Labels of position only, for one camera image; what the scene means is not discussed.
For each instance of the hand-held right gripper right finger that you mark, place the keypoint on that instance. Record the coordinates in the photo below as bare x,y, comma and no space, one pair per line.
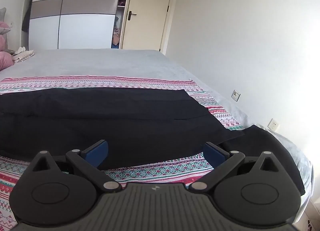
213,153

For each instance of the white and grey wardrobe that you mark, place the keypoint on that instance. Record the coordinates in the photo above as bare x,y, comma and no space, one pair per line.
75,9

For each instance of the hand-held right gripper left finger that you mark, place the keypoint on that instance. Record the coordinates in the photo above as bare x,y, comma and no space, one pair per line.
96,155

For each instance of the pink pillow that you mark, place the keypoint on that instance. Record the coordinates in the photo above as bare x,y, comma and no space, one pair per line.
2,42
5,60

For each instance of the patterned blanket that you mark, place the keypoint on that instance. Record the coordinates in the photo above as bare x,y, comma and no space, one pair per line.
162,171

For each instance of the grey cushion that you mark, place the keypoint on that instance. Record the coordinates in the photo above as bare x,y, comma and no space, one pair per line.
2,13

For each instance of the bed with grey sheet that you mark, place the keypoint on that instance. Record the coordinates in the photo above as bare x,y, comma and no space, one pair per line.
100,63

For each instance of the folded pale cloth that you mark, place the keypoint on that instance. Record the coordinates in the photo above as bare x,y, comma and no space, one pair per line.
23,55

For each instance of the wall socket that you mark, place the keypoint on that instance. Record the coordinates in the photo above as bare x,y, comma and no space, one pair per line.
273,124
236,95

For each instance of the black pants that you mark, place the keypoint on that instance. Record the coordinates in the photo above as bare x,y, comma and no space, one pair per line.
112,116

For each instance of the clothes in wardrobe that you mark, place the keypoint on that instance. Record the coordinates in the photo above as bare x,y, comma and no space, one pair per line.
117,33

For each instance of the cream door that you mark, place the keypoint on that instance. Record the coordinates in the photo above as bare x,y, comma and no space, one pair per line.
147,9

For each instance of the black garment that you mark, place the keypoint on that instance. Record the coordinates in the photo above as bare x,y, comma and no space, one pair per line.
270,151

